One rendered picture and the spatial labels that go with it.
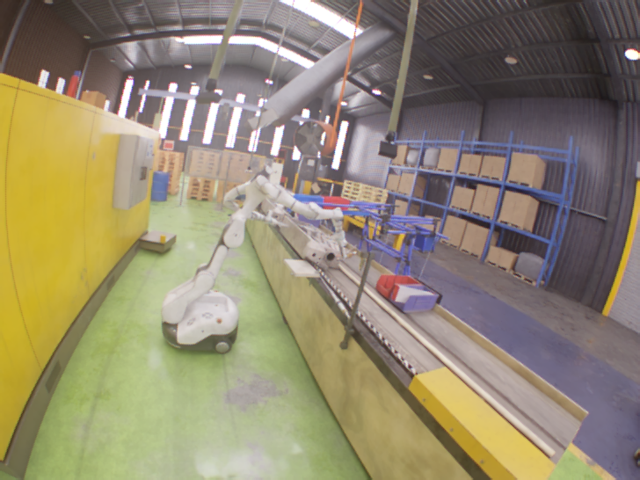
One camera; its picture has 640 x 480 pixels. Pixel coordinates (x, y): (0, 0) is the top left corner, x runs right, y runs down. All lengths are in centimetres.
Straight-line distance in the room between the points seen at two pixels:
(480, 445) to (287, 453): 113
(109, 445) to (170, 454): 38
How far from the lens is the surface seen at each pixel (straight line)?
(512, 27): 1127
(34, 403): 202
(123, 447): 184
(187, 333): 219
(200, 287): 215
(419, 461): 136
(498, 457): 110
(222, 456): 175
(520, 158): 1138
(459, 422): 113
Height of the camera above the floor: 155
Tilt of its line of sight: 13 degrees down
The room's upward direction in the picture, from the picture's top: 13 degrees clockwise
